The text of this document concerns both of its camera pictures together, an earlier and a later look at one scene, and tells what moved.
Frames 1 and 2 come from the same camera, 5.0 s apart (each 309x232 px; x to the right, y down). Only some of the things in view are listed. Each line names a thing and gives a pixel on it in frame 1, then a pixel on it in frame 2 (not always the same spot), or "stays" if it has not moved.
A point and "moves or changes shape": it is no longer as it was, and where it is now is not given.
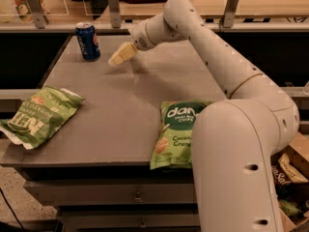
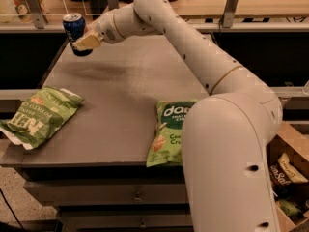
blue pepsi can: [88, 42] moves or changes shape
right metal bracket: [227, 20] stays
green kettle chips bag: [40, 116] stays
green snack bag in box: [289, 208] stays
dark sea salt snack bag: [283, 184] stays
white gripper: [139, 38] -> [105, 29]
